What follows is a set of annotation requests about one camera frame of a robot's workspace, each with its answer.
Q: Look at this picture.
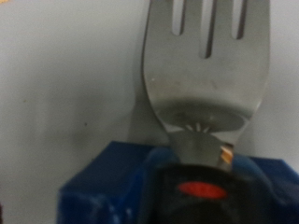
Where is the slotted metal spatula black handle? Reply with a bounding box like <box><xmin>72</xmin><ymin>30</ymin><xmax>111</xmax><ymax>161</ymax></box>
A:
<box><xmin>138</xmin><ymin>0</ymin><xmax>281</xmax><ymax>224</ymax></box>

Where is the blue printed grip block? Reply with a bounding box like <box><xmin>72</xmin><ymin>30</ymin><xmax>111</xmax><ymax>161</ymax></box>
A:
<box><xmin>57</xmin><ymin>141</ymin><xmax>299</xmax><ymax>224</ymax></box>

